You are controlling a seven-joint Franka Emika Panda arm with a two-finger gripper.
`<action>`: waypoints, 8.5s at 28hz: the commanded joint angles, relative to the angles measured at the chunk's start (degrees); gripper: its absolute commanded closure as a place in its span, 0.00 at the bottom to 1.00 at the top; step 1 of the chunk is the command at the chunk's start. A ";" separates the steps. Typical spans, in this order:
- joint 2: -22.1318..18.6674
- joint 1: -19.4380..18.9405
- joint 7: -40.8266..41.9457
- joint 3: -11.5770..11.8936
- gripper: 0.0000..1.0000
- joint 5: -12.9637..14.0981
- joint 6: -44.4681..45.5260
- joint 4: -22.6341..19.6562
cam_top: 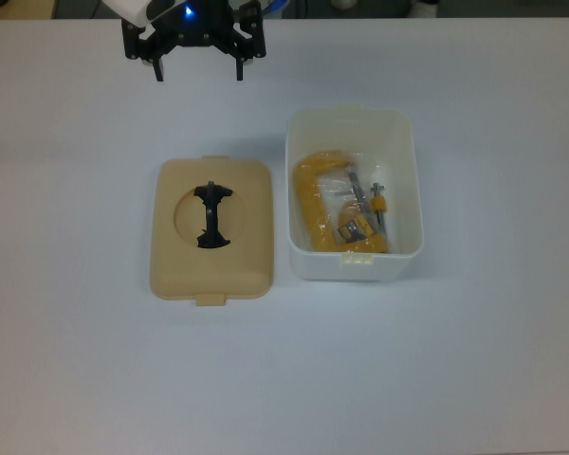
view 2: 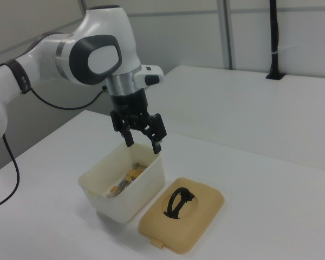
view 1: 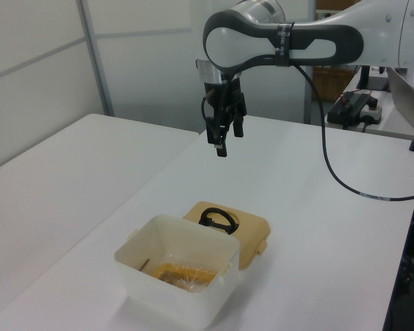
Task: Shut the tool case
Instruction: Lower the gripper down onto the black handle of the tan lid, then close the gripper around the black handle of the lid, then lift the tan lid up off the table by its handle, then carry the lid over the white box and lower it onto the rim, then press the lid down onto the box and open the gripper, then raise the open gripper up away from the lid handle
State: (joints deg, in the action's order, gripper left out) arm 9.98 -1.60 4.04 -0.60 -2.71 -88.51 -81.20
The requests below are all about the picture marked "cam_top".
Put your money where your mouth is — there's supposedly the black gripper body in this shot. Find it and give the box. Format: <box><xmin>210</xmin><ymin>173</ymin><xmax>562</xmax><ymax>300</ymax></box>
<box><xmin>158</xmin><ymin>1</ymin><xmax>236</xmax><ymax>48</ymax></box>

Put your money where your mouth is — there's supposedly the black lid carry handle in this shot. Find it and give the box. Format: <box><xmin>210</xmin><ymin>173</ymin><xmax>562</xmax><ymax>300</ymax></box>
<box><xmin>193</xmin><ymin>178</ymin><xmax>233</xmax><ymax>250</ymax></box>

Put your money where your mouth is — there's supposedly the tan plastic case lid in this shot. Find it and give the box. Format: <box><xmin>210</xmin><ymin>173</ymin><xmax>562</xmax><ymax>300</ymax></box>
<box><xmin>149</xmin><ymin>155</ymin><xmax>280</xmax><ymax>308</ymax></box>

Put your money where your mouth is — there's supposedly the white plastic tool case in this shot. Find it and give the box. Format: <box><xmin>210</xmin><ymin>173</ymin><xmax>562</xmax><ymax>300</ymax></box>
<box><xmin>284</xmin><ymin>103</ymin><xmax>427</xmax><ymax>283</ymax></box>

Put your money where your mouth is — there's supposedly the yellow C-clamp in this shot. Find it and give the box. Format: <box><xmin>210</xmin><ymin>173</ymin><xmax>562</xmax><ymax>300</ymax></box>
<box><xmin>293</xmin><ymin>149</ymin><xmax>391</xmax><ymax>255</ymax></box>

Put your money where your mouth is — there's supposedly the clear plastic bag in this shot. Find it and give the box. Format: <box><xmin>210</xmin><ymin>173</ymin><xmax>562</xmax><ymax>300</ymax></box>
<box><xmin>307</xmin><ymin>150</ymin><xmax>400</xmax><ymax>253</ymax></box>

